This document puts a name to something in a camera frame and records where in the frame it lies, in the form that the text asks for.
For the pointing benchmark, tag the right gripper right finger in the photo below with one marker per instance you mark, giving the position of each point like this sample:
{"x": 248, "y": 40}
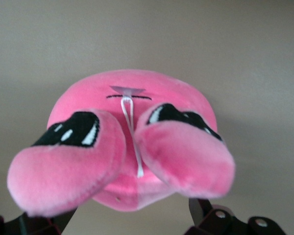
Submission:
{"x": 210, "y": 222}

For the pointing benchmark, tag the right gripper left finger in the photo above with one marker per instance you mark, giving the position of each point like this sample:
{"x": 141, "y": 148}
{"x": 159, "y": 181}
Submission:
{"x": 39, "y": 225}

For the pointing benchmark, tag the pink plush toy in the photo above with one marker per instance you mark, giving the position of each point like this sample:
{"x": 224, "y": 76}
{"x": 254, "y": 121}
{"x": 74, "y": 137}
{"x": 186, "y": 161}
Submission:
{"x": 127, "y": 93}

